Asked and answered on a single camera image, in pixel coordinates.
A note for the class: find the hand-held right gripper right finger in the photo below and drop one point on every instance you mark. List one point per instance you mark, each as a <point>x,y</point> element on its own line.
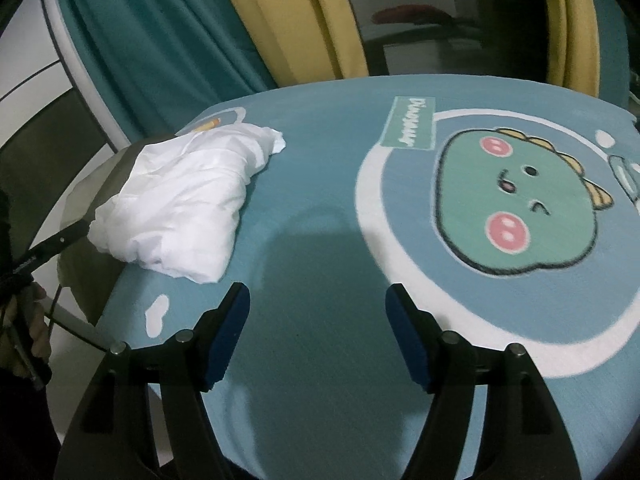
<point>410,340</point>

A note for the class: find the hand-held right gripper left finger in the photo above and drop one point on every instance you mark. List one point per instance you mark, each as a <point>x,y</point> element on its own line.
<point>227,340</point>

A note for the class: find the white hooded jacket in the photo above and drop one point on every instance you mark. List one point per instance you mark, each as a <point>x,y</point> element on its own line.
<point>175,210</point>

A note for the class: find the person's left forearm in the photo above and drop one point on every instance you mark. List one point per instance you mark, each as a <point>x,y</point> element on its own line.
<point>25,425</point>

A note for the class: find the person's left hand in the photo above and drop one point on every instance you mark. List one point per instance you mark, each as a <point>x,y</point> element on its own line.
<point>37,325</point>

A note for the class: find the blue dinosaur print blanket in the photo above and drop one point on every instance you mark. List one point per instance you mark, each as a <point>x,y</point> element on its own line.
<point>310,210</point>

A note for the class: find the white wardrobe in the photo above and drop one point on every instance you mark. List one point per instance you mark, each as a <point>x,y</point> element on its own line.
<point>35,60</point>

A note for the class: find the wide teal curtain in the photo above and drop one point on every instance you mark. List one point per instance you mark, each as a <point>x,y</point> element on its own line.
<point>150,35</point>

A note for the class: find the dark glass door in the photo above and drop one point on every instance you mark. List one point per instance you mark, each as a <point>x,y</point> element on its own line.
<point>450,50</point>

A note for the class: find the wide yellow curtain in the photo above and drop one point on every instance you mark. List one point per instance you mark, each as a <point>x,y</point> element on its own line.
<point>300,20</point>

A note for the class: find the narrow yellow curtain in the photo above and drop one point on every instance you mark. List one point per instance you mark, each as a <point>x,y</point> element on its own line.
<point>575,35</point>

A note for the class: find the narrow teal curtain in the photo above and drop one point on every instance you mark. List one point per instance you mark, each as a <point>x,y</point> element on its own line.
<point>612,50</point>

